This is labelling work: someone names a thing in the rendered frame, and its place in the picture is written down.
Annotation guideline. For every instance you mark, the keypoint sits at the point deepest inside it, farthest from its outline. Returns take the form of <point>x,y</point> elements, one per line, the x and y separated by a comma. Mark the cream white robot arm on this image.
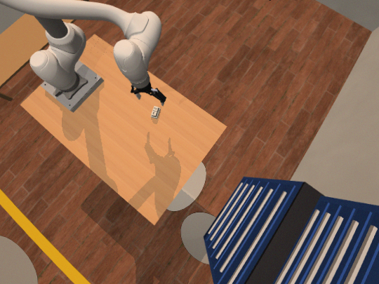
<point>56,65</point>

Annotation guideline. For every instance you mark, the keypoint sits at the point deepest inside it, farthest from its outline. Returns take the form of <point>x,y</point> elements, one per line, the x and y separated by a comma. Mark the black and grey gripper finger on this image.
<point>136,92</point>
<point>158,95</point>

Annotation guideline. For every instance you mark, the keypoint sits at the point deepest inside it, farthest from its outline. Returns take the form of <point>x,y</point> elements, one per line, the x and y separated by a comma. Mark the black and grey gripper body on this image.
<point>145,89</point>

